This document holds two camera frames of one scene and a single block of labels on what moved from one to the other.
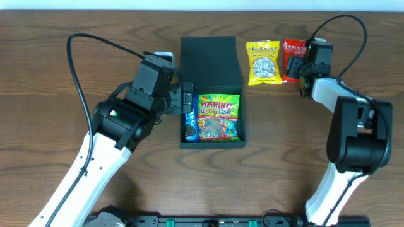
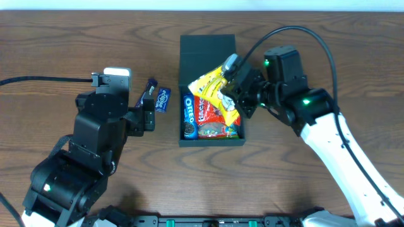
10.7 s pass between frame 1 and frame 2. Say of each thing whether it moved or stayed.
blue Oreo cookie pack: stayed
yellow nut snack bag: moved
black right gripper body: moved
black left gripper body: moved
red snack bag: moved
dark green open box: stayed
